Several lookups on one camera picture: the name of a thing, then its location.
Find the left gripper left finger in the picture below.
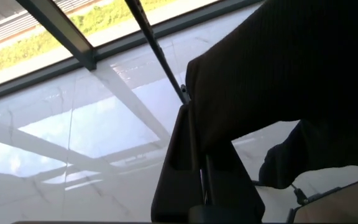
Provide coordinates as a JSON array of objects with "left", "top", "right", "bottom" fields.
[{"left": 150, "top": 104, "right": 204, "bottom": 222}]

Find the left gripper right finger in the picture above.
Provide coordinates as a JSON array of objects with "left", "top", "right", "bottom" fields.
[{"left": 188, "top": 141, "right": 266, "bottom": 222}]

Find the black garment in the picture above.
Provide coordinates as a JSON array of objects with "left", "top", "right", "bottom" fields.
[{"left": 185, "top": 0, "right": 358, "bottom": 190}]

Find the black clothes rack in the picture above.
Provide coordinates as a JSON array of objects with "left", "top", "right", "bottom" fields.
[{"left": 124, "top": 0, "right": 191, "bottom": 105}]

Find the window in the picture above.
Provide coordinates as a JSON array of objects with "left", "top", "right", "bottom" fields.
[{"left": 0, "top": 0, "right": 260, "bottom": 105}]

